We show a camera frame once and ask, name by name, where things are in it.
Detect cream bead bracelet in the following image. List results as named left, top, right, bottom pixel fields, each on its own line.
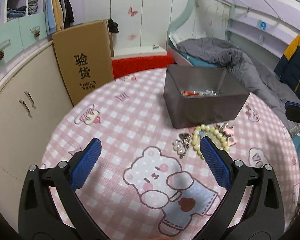
left=191, top=123, right=231, bottom=160

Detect grey metal tin box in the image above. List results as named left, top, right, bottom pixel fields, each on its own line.
left=164, top=64, right=249, bottom=129

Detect teal drawer unit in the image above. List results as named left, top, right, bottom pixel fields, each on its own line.
left=0, top=13, right=49, bottom=78

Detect teal bed sheet mattress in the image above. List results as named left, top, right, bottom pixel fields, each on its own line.
left=177, top=51, right=225, bottom=68

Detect beige low cabinet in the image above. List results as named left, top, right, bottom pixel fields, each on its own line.
left=0, top=39, right=75, bottom=183

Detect hanging clothes row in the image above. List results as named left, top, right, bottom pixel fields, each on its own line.
left=43, top=0, right=75, bottom=35

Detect red fabric storage bench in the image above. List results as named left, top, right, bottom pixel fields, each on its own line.
left=111, top=46, right=174, bottom=79

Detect pink checkered bear tablecloth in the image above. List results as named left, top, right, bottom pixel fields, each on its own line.
left=39, top=67, right=300, bottom=240

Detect silver chain necklace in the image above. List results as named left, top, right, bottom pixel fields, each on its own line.
left=198, top=89, right=218, bottom=97

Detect teal bunk bed frame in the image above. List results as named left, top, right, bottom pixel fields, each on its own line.
left=167, top=0, right=300, bottom=68

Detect tall brown cardboard box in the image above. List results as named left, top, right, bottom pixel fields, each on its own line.
left=52, top=20, right=114, bottom=105

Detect yellow navy puffer jacket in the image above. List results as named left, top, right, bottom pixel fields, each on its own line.
left=274, top=35, right=300, bottom=100

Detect black cloth behind box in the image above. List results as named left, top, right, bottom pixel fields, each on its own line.
left=107, top=19, right=119, bottom=34

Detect small pearl earrings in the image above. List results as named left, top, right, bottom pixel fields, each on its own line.
left=173, top=140, right=184, bottom=156

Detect pink charm keychain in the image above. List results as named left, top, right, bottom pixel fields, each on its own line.
left=215, top=122, right=237, bottom=147

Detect grey quilt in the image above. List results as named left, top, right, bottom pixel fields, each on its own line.
left=177, top=37, right=300, bottom=137

